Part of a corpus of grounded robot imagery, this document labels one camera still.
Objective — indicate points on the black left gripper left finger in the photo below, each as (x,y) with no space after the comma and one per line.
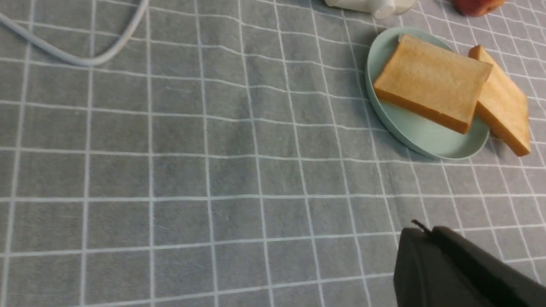
(440,268)

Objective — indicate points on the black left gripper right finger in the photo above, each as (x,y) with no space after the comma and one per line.
(496,281)

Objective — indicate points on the toast slice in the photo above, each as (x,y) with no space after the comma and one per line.
(433,82)
(503,106)

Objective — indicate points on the white two-slot toaster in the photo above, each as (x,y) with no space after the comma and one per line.
(379,9)

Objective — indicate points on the light green plate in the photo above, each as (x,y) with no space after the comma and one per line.
(416,132)

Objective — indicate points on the grey checked tablecloth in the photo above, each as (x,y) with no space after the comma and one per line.
(229,156)

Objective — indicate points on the red apple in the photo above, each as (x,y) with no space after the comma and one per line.
(475,8)

